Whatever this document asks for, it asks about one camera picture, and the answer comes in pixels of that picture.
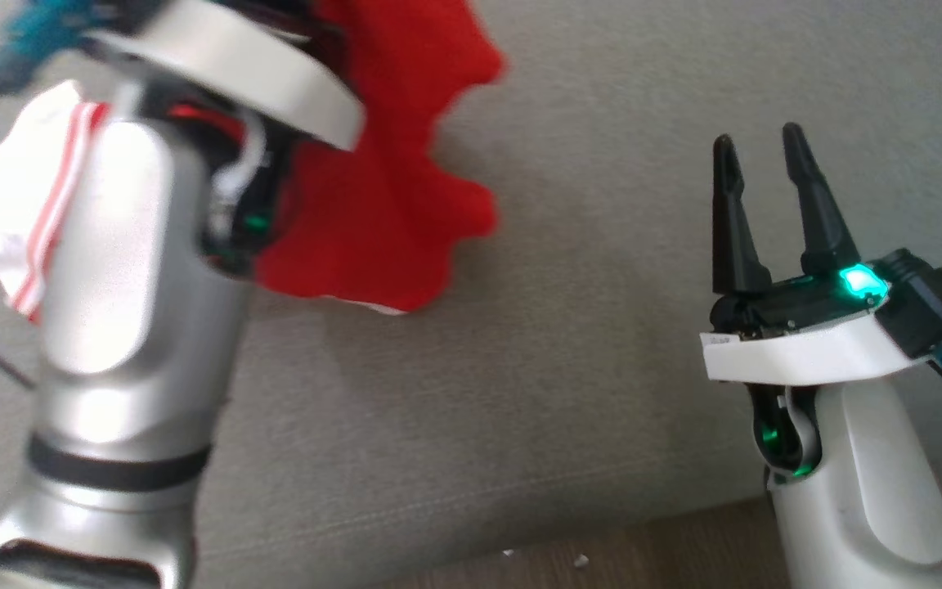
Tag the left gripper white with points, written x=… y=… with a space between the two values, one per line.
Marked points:
x=258 y=69

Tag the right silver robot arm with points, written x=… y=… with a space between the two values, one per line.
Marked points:
x=863 y=491

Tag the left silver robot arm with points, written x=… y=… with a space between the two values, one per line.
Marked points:
x=136 y=286

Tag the red white basketball jersey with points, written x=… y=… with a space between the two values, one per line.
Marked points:
x=389 y=188

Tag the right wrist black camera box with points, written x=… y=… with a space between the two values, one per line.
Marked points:
x=937 y=307

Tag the grey fabric sofa seat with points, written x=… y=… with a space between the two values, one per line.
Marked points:
x=602 y=409

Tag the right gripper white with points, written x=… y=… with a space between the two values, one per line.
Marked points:
x=798 y=352

